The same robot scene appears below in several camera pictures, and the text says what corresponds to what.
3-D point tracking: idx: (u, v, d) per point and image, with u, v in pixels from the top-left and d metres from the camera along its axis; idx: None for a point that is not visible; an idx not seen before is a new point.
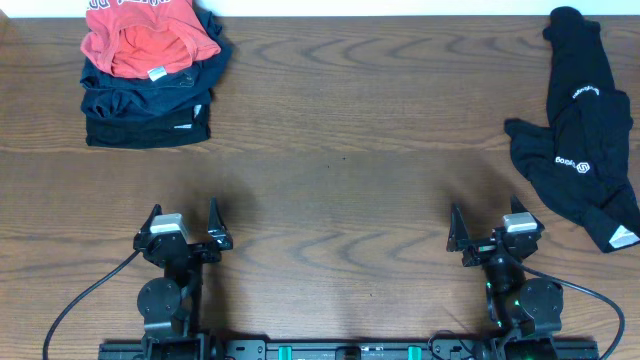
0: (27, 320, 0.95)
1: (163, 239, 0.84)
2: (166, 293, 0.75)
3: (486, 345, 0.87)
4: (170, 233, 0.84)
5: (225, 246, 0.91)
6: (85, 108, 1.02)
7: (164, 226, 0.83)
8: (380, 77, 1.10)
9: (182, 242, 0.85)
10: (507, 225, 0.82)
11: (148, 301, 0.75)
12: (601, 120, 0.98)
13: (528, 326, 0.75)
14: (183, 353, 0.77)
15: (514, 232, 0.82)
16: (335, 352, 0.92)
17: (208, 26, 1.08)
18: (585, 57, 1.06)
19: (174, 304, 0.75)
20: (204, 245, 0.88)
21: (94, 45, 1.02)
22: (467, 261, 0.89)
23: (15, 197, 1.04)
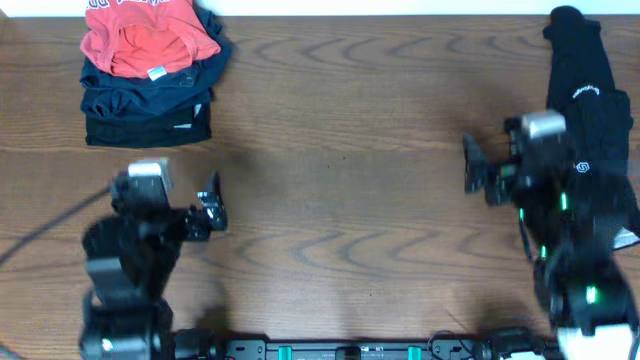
0: (28, 320, 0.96)
1: (139, 183, 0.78)
2: (119, 230, 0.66)
3: (488, 345, 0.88)
4: (148, 177, 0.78)
5: (218, 223, 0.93)
6: (85, 108, 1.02)
7: (143, 168, 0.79)
8: (379, 76, 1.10)
9: (162, 191, 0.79)
10: (529, 128, 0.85)
11: (98, 236, 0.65)
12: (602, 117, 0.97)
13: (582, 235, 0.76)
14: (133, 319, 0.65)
15: (539, 132, 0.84)
16: (335, 353, 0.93)
17: (208, 25, 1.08)
18: (586, 55, 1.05)
19: (129, 242, 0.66)
20: (193, 210, 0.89)
21: (94, 45, 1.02)
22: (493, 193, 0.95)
23: (15, 197, 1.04)
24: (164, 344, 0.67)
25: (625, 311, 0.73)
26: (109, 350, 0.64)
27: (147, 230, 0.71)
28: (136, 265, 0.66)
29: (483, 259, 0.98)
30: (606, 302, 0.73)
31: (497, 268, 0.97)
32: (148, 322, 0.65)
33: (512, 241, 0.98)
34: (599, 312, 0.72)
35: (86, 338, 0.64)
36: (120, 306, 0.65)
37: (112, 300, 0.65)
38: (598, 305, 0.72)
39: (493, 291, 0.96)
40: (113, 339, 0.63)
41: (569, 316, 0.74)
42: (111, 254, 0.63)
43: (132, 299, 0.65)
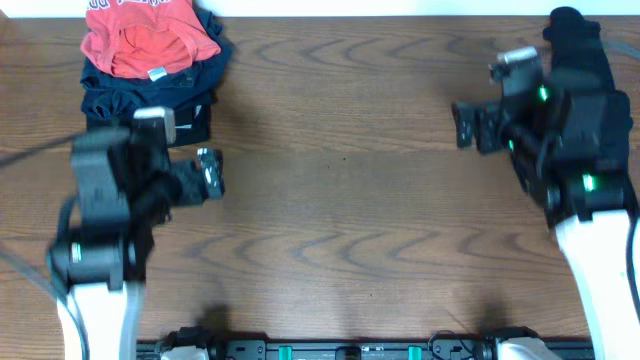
0: (28, 320, 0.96)
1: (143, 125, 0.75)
2: (111, 130, 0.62)
3: (489, 346, 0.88)
4: (150, 118, 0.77)
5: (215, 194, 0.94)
6: (85, 109, 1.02)
7: (148, 112, 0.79)
8: (380, 77, 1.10)
9: (161, 131, 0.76)
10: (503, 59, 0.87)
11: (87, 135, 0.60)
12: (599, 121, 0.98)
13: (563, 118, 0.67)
14: (108, 229, 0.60)
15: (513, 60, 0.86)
16: (335, 352, 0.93)
17: (208, 26, 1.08)
18: (585, 46, 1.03)
19: (117, 141, 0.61)
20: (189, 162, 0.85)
21: (94, 45, 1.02)
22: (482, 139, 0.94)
23: (15, 197, 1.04)
24: (139, 261, 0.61)
25: (624, 206, 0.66)
26: (78, 260, 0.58)
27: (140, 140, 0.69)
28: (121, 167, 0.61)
29: (483, 259, 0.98)
30: (602, 191, 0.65)
31: (497, 268, 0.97)
32: (126, 230, 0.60)
33: (512, 241, 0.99)
34: (592, 201, 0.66)
35: (55, 247, 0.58)
36: (99, 214, 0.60)
37: (90, 208, 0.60)
38: (597, 194, 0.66)
39: (493, 291, 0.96)
40: (85, 245, 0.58)
41: (567, 207, 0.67)
42: (96, 149, 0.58)
43: (111, 206, 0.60)
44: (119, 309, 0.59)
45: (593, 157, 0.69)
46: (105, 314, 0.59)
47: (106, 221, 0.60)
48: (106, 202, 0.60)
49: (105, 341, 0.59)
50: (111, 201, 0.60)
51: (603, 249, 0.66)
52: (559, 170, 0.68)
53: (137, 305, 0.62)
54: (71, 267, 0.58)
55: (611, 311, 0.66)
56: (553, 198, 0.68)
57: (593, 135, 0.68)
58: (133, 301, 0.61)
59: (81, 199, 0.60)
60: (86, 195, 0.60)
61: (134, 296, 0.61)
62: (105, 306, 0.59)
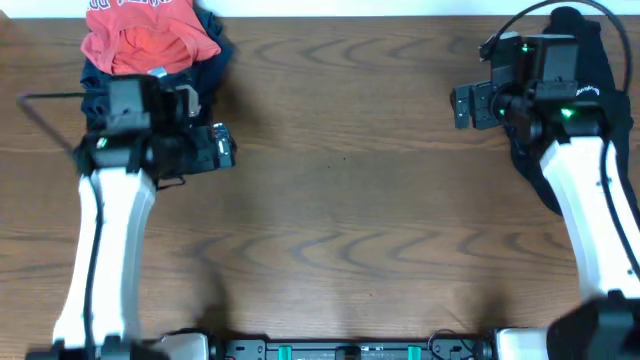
0: (28, 320, 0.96)
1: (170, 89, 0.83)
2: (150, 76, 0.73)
3: (489, 343, 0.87)
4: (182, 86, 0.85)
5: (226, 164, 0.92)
6: (85, 108, 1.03)
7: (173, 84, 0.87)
8: (380, 77, 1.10)
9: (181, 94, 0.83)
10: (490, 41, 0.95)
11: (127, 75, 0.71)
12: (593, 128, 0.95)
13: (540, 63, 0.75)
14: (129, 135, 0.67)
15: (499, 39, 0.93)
16: (335, 352, 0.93)
17: (208, 26, 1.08)
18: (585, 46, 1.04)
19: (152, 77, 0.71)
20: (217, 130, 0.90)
21: (95, 45, 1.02)
22: (475, 117, 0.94)
23: (16, 197, 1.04)
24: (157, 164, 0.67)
25: (598, 135, 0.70)
26: (104, 153, 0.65)
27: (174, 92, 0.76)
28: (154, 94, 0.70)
29: (483, 259, 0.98)
30: (578, 121, 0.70)
31: (497, 268, 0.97)
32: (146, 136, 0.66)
33: (512, 241, 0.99)
34: (569, 130, 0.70)
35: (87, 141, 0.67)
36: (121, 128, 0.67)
37: (115, 122, 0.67)
38: (576, 123, 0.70)
39: (493, 291, 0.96)
40: (111, 140, 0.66)
41: (548, 138, 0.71)
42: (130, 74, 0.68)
43: (136, 120, 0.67)
44: (132, 189, 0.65)
45: (571, 99, 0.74)
46: (122, 197, 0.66)
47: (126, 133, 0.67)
48: (131, 118, 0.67)
49: (119, 215, 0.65)
50: (135, 116, 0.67)
51: (588, 168, 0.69)
52: (541, 106, 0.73)
53: (145, 194, 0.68)
54: (99, 155, 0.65)
55: (591, 221, 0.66)
56: (535, 130, 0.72)
57: (570, 78, 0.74)
58: (145, 189, 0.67)
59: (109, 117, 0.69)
60: (117, 112, 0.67)
61: (146, 186, 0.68)
62: (121, 185, 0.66)
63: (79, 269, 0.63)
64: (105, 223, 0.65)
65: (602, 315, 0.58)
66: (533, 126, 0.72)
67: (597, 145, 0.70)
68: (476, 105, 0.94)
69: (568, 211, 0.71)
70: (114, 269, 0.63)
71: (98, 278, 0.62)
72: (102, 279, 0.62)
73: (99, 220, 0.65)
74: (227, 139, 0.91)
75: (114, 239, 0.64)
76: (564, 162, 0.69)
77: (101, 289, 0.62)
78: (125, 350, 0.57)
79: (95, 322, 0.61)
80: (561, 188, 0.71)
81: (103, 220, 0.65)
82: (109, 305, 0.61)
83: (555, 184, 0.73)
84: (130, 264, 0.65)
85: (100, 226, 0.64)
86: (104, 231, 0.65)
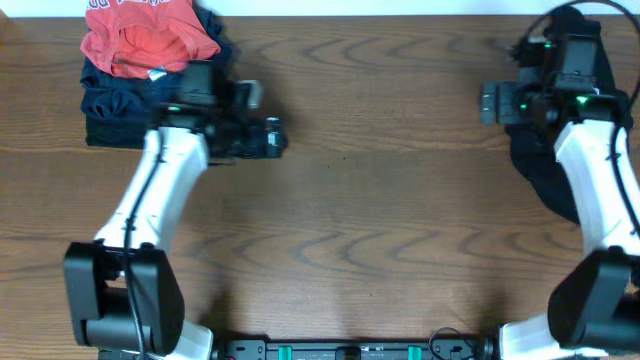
0: (27, 320, 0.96)
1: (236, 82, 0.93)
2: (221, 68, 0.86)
3: (491, 340, 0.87)
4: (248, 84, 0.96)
5: (271, 154, 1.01)
6: (85, 109, 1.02)
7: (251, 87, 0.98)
8: (379, 76, 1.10)
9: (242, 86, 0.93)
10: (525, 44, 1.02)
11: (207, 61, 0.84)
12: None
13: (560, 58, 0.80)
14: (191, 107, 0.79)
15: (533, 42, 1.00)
16: (335, 353, 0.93)
17: (208, 26, 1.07)
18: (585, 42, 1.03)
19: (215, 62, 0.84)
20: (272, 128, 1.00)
21: (94, 45, 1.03)
22: (500, 110, 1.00)
23: (16, 197, 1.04)
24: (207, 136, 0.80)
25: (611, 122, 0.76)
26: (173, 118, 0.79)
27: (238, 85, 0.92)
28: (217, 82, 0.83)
29: (483, 259, 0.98)
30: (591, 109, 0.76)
31: (497, 268, 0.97)
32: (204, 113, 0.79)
33: (512, 241, 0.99)
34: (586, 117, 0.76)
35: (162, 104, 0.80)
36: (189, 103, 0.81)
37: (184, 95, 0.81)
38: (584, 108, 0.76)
39: (493, 291, 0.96)
40: (181, 110, 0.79)
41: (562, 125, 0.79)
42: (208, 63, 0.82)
43: (200, 97, 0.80)
44: (190, 143, 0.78)
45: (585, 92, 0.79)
46: (181, 145, 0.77)
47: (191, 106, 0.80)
48: (195, 96, 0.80)
49: (175, 162, 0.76)
50: (202, 95, 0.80)
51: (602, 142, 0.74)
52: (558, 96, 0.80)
53: (200, 155, 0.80)
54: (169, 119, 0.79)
55: (601, 189, 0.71)
56: (551, 116, 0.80)
57: (587, 73, 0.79)
58: (200, 153, 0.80)
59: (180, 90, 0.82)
60: (187, 89, 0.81)
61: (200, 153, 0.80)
62: (185, 137, 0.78)
63: (131, 193, 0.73)
64: (162, 163, 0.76)
65: (601, 266, 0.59)
66: (548, 113, 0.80)
67: (609, 129, 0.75)
68: (501, 100, 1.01)
69: (577, 184, 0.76)
70: (159, 200, 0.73)
71: (146, 202, 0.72)
72: (149, 206, 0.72)
73: (159, 159, 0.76)
74: (277, 133, 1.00)
75: (164, 180, 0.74)
76: (576, 136, 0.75)
77: (148, 207, 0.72)
78: (153, 260, 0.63)
79: (134, 235, 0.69)
80: (572, 162, 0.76)
81: (161, 161, 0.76)
82: (149, 226, 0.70)
83: (567, 162, 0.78)
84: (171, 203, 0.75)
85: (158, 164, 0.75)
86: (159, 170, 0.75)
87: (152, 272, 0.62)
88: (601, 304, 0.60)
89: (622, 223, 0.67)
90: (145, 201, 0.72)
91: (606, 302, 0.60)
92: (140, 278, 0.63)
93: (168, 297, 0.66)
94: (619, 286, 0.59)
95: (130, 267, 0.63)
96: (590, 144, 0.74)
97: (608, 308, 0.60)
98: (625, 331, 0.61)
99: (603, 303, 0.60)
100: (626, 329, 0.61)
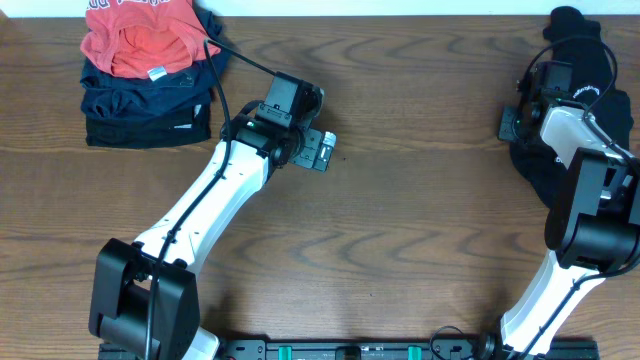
0: (27, 320, 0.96)
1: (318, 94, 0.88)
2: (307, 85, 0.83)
3: (493, 338, 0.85)
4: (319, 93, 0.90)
5: (320, 167, 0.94)
6: (85, 108, 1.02)
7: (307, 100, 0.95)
8: (379, 77, 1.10)
9: (318, 100, 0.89)
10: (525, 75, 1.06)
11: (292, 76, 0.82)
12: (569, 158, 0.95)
13: (543, 78, 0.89)
14: (267, 125, 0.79)
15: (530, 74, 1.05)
16: (335, 353, 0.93)
17: (208, 26, 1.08)
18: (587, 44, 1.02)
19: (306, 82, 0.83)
20: (328, 143, 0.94)
21: (94, 45, 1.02)
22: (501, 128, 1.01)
23: (15, 197, 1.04)
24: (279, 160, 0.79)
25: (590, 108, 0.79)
26: (248, 132, 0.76)
27: (314, 94, 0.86)
28: (299, 103, 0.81)
29: (483, 259, 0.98)
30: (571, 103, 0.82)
31: (497, 268, 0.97)
32: (280, 136, 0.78)
33: (512, 241, 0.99)
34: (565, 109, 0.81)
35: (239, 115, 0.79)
36: (268, 118, 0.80)
37: (265, 112, 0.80)
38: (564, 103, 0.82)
39: (493, 291, 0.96)
40: (258, 127, 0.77)
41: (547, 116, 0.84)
42: (295, 81, 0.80)
43: (280, 117, 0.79)
44: (257, 164, 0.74)
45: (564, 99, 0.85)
46: (248, 161, 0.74)
47: (268, 125, 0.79)
48: (277, 113, 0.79)
49: (235, 181, 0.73)
50: (281, 113, 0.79)
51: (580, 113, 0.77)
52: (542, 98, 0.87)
53: (261, 177, 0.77)
54: (242, 131, 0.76)
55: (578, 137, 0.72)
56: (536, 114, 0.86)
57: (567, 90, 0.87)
58: (261, 174, 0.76)
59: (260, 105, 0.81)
60: (270, 103, 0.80)
61: (260, 176, 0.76)
62: (249, 156, 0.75)
63: (183, 202, 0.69)
64: (222, 178, 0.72)
65: (583, 160, 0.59)
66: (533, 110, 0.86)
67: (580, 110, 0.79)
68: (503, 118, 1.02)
69: (560, 147, 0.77)
70: (210, 215, 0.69)
71: (196, 213, 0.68)
72: (197, 221, 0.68)
73: (219, 174, 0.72)
74: (331, 148, 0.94)
75: (220, 195, 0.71)
76: (556, 113, 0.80)
77: (197, 220, 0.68)
78: (182, 282, 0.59)
79: (172, 248, 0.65)
80: (555, 134, 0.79)
81: (222, 177, 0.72)
82: (189, 244, 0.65)
83: (553, 138, 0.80)
84: (218, 222, 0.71)
85: (218, 178, 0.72)
86: (218, 185, 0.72)
87: (178, 294, 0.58)
88: (580, 205, 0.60)
89: (596, 144, 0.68)
90: (196, 212, 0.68)
91: (589, 201, 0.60)
92: (164, 296, 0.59)
93: (186, 317, 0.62)
94: (598, 183, 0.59)
95: (157, 283, 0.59)
96: (571, 119, 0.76)
97: (592, 201, 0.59)
98: (608, 239, 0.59)
99: (584, 204, 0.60)
100: (608, 236, 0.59)
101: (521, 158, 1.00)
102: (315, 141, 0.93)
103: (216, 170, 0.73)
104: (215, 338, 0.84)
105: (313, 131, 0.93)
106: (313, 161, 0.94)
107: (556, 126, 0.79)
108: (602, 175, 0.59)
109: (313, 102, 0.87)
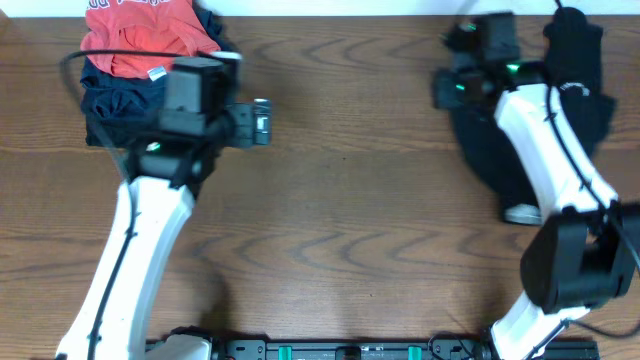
0: (27, 320, 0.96)
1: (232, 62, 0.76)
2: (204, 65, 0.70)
3: (487, 345, 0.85)
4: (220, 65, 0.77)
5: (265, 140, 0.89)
6: (85, 109, 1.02)
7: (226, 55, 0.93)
8: (380, 77, 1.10)
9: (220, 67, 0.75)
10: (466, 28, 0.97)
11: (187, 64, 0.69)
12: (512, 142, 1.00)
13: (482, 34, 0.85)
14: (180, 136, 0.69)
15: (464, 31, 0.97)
16: (335, 353, 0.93)
17: (208, 25, 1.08)
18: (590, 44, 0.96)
19: (210, 66, 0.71)
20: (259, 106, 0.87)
21: (94, 45, 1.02)
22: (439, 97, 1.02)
23: (15, 197, 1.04)
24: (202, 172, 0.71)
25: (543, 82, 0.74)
26: (154, 159, 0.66)
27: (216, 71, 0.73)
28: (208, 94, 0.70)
29: (482, 259, 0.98)
30: (524, 73, 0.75)
31: (497, 268, 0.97)
32: (195, 147, 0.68)
33: (512, 241, 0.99)
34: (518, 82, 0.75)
35: (136, 144, 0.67)
36: (176, 127, 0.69)
37: (169, 118, 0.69)
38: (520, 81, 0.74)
39: (493, 291, 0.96)
40: (164, 146, 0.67)
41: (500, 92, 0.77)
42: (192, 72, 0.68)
43: (189, 121, 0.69)
44: (172, 200, 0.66)
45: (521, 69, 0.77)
46: (158, 205, 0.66)
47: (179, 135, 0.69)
48: (186, 117, 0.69)
49: (151, 231, 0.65)
50: (190, 116, 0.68)
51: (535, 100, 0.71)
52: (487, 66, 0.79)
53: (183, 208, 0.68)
54: (146, 159, 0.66)
55: (541, 149, 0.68)
56: (488, 88, 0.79)
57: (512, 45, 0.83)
58: (182, 203, 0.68)
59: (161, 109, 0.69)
60: (172, 106, 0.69)
61: (185, 202, 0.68)
62: (159, 195, 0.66)
63: (97, 287, 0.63)
64: (134, 236, 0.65)
65: (558, 228, 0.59)
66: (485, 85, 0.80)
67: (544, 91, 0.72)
68: (440, 86, 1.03)
69: (523, 148, 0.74)
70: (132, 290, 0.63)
71: (116, 296, 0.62)
72: (118, 305, 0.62)
73: (130, 231, 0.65)
74: (267, 116, 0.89)
75: (136, 259, 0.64)
76: (512, 103, 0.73)
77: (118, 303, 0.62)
78: None
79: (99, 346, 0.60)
80: (517, 132, 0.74)
81: (134, 233, 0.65)
82: (115, 333, 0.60)
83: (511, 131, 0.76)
84: (149, 285, 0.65)
85: (130, 237, 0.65)
86: (133, 245, 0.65)
87: None
88: (563, 268, 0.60)
89: (563, 170, 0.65)
90: (115, 294, 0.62)
91: (571, 263, 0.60)
92: None
93: None
94: (579, 246, 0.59)
95: None
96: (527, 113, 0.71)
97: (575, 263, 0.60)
98: (589, 289, 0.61)
99: (566, 267, 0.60)
100: (591, 284, 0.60)
101: (462, 130, 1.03)
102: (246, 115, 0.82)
103: (125, 228, 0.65)
104: (206, 344, 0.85)
105: (242, 104, 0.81)
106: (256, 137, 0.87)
107: (515, 115, 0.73)
108: (582, 236, 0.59)
109: (225, 82, 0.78)
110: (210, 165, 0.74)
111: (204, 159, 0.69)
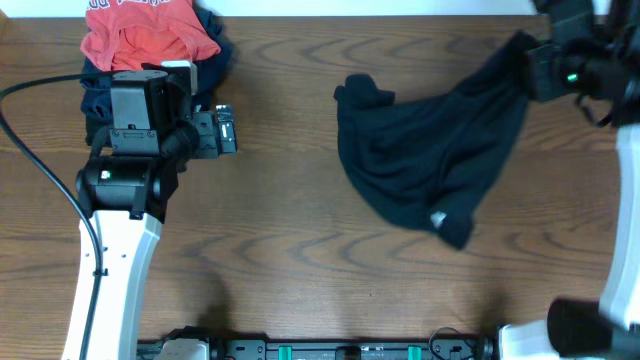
0: (28, 320, 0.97)
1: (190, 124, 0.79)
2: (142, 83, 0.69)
3: (491, 340, 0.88)
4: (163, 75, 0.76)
5: (230, 148, 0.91)
6: (85, 109, 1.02)
7: (172, 63, 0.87)
8: (379, 77, 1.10)
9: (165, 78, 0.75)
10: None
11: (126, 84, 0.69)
12: (382, 125, 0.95)
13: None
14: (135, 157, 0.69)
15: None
16: (335, 352, 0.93)
17: (208, 26, 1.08)
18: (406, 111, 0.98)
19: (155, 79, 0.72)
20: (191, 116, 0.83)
21: (94, 45, 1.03)
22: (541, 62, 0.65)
23: (14, 196, 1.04)
24: (167, 190, 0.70)
25: None
26: (109, 185, 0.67)
27: (166, 85, 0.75)
28: (156, 110, 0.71)
29: (482, 259, 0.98)
30: None
31: (497, 268, 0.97)
32: (152, 166, 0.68)
33: (511, 241, 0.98)
34: None
35: (87, 170, 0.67)
36: (127, 146, 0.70)
37: (122, 139, 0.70)
38: None
39: (492, 291, 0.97)
40: (116, 170, 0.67)
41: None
42: (134, 89, 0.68)
43: (143, 139, 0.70)
44: (137, 231, 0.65)
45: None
46: (126, 234, 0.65)
47: (134, 155, 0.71)
48: (137, 135, 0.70)
49: (121, 267, 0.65)
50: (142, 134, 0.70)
51: None
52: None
53: (154, 226, 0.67)
54: (99, 187, 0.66)
55: None
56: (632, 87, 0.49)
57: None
58: (150, 230, 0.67)
59: (112, 134, 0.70)
60: (122, 127, 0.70)
61: (152, 227, 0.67)
62: (123, 228, 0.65)
63: (73, 329, 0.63)
64: (105, 274, 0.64)
65: None
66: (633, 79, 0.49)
67: None
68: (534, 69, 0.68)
69: None
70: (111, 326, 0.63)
71: (95, 337, 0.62)
72: (99, 347, 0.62)
73: (100, 270, 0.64)
74: (231, 123, 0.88)
75: (111, 296, 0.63)
76: None
77: (99, 340, 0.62)
78: None
79: None
80: None
81: (103, 272, 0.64)
82: None
83: None
84: (130, 316, 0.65)
85: (99, 277, 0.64)
86: (104, 283, 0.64)
87: None
88: None
89: None
90: (93, 335, 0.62)
91: None
92: None
93: None
94: None
95: None
96: None
97: None
98: None
99: None
100: None
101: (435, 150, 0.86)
102: (207, 124, 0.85)
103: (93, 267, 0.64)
104: (203, 345, 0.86)
105: (202, 115, 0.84)
106: (215, 145, 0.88)
107: None
108: None
109: (175, 92, 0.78)
110: (175, 177, 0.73)
111: (163, 176, 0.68)
